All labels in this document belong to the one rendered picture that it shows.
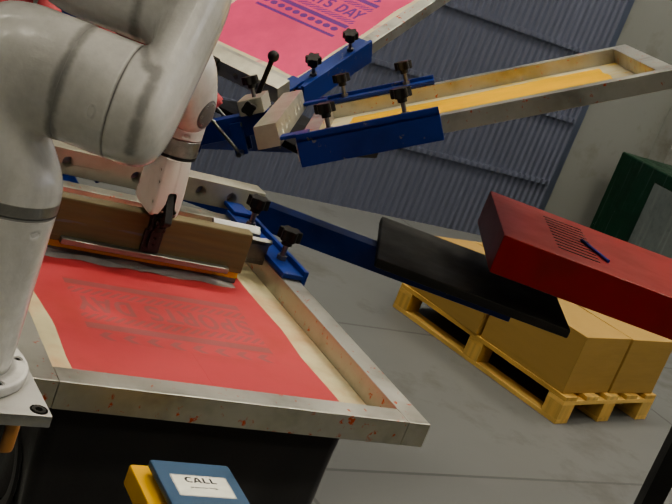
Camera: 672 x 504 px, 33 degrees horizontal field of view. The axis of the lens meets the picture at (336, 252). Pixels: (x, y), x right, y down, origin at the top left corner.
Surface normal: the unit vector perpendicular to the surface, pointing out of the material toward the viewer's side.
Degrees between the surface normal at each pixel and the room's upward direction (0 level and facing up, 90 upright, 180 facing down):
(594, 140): 90
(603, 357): 90
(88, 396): 90
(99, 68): 58
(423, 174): 90
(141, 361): 0
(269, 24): 32
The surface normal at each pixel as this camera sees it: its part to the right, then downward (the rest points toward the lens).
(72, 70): 0.01, -0.07
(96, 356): 0.34, -0.90
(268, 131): -0.07, 0.26
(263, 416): 0.41, 0.40
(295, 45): 0.01, -0.73
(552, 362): -0.72, -0.07
